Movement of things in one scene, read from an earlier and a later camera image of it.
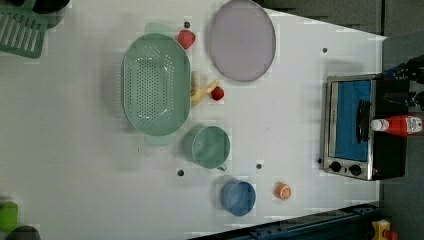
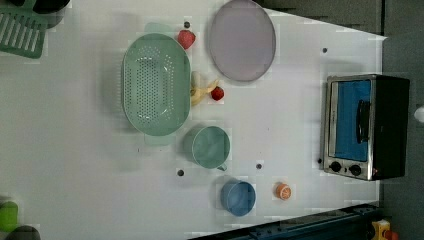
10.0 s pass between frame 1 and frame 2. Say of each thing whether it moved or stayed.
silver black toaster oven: stayed
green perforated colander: stayed
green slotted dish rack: stayed
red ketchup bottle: moved
